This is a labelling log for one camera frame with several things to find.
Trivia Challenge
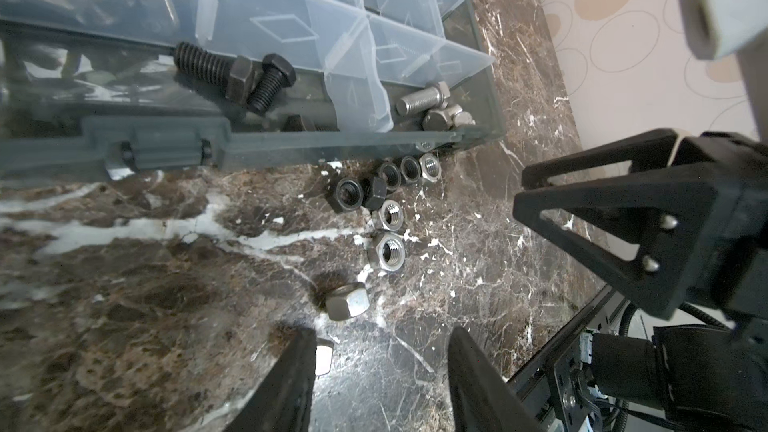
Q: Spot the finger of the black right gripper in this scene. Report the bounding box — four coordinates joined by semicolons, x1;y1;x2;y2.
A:
513;179;741;318
522;128;696;189

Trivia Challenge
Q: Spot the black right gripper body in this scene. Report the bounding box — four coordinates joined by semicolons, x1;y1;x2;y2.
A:
657;132;767;426

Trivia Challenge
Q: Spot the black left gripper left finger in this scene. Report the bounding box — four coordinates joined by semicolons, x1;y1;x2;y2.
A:
225;329;317;432

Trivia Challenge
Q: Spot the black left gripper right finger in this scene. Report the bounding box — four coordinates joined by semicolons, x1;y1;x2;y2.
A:
447;326;543;431

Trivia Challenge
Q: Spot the silver hex bolt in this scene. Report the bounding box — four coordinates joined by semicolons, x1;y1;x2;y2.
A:
396;81;451;116
422;105;476;132

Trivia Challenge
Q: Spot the silver hex nut near fingers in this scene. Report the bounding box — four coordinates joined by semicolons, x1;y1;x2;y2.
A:
324;282;370;321

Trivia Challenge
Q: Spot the silver hex bolt on table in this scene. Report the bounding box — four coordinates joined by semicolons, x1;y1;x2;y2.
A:
422;105;476;132

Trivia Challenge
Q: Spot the dark hex nut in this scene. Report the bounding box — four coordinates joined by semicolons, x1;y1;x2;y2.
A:
327;177;364;213

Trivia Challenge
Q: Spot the black hex bolt in box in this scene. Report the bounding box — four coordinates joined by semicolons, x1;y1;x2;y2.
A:
173;42;256;105

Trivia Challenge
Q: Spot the clear plastic organizer box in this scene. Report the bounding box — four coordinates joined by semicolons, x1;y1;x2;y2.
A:
1;0;504;187

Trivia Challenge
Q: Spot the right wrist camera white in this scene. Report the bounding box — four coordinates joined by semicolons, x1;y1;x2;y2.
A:
678;0;767;60

